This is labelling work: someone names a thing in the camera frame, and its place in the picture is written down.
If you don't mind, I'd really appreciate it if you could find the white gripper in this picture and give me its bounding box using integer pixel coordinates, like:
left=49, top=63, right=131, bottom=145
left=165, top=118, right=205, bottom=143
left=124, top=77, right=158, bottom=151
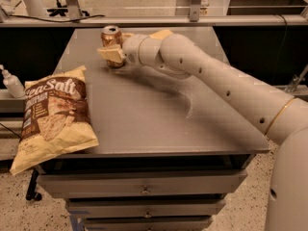
left=97, top=33, right=164, bottom=69

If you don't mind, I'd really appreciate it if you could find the orange soda can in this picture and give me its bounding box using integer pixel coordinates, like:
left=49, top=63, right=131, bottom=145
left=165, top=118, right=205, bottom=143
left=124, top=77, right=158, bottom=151
left=101, top=25, right=124, bottom=68

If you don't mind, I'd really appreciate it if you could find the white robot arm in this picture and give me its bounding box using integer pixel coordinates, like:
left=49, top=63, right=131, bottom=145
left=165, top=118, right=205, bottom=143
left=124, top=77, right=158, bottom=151
left=98, top=30, right=308, bottom=231

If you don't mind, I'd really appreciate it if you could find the yellow sponge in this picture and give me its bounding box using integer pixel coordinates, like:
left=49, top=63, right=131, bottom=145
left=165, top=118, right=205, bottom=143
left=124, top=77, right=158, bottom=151
left=149, top=29, right=172, bottom=39

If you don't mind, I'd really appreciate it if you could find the sea salt chips bag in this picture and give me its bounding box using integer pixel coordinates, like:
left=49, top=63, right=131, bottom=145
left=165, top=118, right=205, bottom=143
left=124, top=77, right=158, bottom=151
left=10, top=65, right=99, bottom=175

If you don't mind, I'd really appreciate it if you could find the white pump bottle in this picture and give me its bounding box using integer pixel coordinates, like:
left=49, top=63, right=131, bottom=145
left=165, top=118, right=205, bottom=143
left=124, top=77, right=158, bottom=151
left=0, top=64, right=25, bottom=98

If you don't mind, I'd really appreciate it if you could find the grey top drawer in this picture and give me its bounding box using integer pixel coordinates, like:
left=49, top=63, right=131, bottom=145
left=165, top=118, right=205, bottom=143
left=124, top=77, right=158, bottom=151
left=38, top=169, right=247, bottom=198

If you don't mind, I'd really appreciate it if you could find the grey drawer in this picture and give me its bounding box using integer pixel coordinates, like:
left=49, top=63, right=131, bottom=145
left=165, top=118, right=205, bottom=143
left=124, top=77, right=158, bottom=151
left=85, top=217, right=213, bottom=231
left=66, top=199, right=225, bottom=218
left=38, top=169, right=247, bottom=198

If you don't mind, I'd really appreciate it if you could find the grey middle drawer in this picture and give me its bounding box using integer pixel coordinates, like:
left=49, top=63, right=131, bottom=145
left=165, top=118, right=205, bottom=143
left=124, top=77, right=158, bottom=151
left=66, top=199, right=225, bottom=218

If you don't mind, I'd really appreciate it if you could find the black caster leg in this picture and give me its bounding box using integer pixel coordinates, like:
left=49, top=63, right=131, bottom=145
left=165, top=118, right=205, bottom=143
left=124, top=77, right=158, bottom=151
left=26, top=168, right=42, bottom=201

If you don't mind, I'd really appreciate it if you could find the grey bottom drawer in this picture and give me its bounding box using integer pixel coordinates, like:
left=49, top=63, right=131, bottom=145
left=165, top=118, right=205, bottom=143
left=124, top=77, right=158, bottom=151
left=85, top=217, right=213, bottom=231

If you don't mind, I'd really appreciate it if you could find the black cable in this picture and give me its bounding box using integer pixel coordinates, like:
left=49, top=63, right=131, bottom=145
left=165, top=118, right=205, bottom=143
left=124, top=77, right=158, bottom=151
left=9, top=13, right=106, bottom=24

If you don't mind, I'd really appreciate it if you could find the grey metal rail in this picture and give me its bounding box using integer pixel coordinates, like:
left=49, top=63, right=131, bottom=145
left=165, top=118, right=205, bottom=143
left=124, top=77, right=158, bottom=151
left=0, top=14, right=308, bottom=28

